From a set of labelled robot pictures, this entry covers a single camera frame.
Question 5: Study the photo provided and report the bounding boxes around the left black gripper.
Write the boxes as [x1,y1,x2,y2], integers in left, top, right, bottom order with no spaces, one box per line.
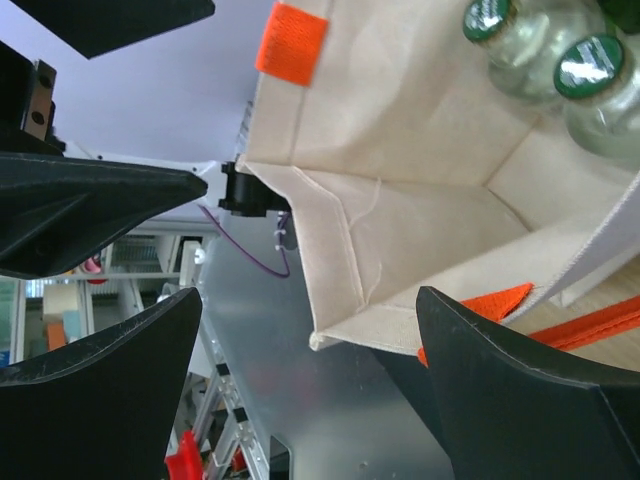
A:
[1,0,215,278]

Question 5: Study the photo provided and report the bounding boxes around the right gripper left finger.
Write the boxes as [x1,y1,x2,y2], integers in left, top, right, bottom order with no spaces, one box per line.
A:
[1,288,202,479]

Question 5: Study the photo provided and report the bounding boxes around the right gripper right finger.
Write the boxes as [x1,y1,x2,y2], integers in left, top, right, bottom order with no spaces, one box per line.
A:
[416,287,639,479]

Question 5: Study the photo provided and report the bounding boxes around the beige canvas tote bag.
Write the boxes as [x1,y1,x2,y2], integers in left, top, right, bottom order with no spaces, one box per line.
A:
[238,1,639,370]

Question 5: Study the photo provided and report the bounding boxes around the clear bottle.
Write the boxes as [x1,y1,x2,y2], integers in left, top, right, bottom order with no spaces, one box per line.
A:
[553,33,639,171]
[462,0,606,107]

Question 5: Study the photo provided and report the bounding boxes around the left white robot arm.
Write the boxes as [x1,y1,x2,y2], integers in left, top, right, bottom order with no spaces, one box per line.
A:
[1,1,269,280]

